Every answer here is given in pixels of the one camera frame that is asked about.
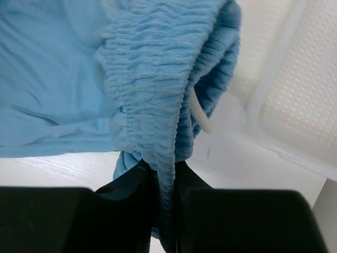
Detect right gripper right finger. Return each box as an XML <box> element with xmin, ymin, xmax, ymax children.
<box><xmin>174</xmin><ymin>162</ymin><xmax>328</xmax><ymax>252</ymax></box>

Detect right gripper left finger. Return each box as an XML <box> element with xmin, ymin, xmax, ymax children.
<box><xmin>1</xmin><ymin>161</ymin><xmax>152</xmax><ymax>252</ymax></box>

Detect light blue shorts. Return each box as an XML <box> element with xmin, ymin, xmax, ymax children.
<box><xmin>1</xmin><ymin>1</ymin><xmax>241</xmax><ymax>252</ymax></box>

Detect white perforated plastic basket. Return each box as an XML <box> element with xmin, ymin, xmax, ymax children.
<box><xmin>230</xmin><ymin>1</ymin><xmax>336</xmax><ymax>180</ymax></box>

